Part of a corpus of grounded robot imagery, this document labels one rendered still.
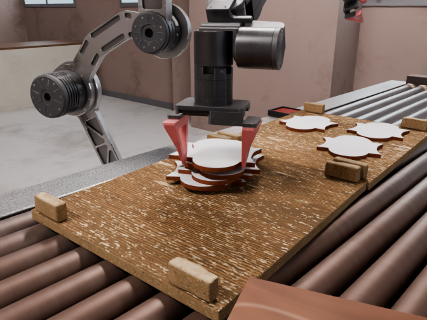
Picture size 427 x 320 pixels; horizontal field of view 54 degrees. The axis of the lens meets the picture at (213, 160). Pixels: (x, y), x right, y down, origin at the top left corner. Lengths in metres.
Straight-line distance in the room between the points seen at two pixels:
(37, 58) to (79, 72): 4.12
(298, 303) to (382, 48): 3.60
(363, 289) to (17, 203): 0.53
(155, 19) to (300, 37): 2.26
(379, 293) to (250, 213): 0.20
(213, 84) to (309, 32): 3.01
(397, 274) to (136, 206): 0.36
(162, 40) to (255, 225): 1.02
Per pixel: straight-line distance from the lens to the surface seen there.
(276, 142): 0.92
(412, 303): 0.51
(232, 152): 0.70
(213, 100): 0.60
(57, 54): 6.09
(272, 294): 0.28
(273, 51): 0.57
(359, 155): 0.86
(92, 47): 1.79
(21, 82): 5.88
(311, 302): 0.28
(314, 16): 3.57
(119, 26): 1.71
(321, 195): 0.68
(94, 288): 0.52
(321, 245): 0.59
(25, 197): 0.77
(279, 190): 0.68
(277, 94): 3.78
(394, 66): 3.81
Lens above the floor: 1.21
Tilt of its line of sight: 20 degrees down
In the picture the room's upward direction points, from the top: straight up
